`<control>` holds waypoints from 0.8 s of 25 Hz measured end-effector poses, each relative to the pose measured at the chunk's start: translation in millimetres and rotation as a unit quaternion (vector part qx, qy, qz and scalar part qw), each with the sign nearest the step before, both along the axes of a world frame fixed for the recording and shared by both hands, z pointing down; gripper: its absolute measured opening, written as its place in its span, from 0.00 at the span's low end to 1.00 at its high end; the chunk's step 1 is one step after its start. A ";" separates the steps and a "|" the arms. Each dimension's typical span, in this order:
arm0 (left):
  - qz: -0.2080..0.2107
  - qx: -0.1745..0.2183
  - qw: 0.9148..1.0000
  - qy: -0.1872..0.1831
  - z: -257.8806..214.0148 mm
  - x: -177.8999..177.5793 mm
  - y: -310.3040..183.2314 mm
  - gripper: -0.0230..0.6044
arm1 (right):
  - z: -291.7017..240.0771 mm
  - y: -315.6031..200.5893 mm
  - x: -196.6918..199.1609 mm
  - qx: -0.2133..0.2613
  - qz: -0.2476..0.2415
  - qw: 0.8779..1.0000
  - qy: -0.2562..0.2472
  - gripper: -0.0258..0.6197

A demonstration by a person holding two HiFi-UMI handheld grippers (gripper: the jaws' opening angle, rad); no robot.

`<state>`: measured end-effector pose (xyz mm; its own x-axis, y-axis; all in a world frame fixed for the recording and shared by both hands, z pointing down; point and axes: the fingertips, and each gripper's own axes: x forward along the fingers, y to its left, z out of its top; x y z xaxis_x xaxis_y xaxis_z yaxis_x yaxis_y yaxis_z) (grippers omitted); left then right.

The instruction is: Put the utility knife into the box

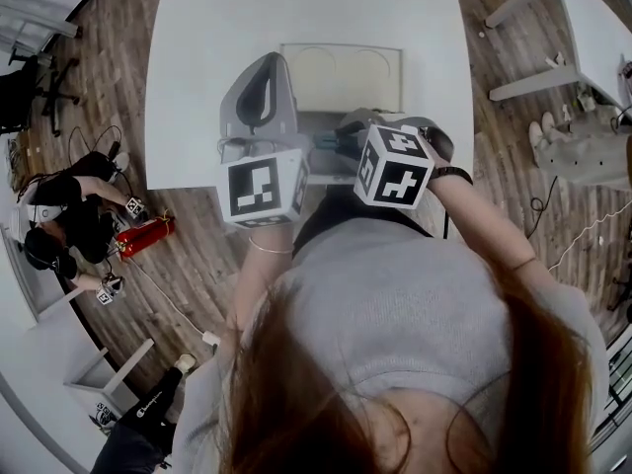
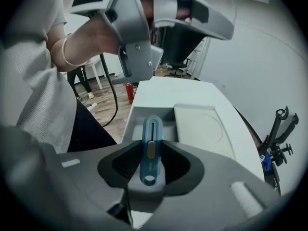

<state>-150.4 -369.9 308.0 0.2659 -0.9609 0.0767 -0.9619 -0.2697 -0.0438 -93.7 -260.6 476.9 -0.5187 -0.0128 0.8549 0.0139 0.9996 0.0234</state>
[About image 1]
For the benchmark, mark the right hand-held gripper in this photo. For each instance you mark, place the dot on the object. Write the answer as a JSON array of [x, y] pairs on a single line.
[[395, 185]]

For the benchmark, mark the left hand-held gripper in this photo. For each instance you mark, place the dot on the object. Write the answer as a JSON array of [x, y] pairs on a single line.
[[257, 190]]

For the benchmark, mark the teal handled tool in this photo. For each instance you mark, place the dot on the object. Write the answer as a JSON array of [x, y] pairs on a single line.
[[326, 142]]

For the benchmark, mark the grey drawer box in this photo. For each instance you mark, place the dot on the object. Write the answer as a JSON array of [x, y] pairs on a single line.
[[345, 82]]

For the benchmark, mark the person's right forearm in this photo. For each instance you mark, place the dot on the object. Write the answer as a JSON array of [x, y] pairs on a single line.
[[474, 220]]

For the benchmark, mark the person's left forearm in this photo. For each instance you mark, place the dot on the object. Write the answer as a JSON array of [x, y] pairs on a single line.
[[261, 269]]

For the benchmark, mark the white table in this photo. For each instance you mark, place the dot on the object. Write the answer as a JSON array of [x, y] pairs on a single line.
[[592, 18], [207, 67]]

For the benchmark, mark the person's black trousers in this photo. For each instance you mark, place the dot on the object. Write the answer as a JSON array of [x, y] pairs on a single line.
[[336, 210]]

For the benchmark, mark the black wristband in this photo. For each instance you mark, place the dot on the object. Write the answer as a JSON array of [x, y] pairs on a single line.
[[454, 173]]

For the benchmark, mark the person's grey sweater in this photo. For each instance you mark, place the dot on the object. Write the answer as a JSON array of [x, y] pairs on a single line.
[[395, 289]]

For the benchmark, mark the red fire extinguisher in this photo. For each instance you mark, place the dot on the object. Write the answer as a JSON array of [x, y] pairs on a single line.
[[143, 237]]

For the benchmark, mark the white power strip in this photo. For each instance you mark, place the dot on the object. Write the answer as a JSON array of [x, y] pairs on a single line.
[[211, 339]]

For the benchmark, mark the black office chair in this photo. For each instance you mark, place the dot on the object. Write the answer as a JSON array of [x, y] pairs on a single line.
[[15, 102]]

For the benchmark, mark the white shelf unit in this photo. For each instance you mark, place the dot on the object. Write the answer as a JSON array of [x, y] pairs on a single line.
[[29, 23]]

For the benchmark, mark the white desk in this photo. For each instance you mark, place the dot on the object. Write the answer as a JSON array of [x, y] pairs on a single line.
[[133, 363]]

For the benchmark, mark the grey hand-held gripper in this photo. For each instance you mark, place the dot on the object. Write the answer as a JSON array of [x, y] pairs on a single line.
[[104, 415]]

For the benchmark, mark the white desk frame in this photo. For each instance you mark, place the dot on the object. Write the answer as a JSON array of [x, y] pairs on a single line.
[[29, 304]]

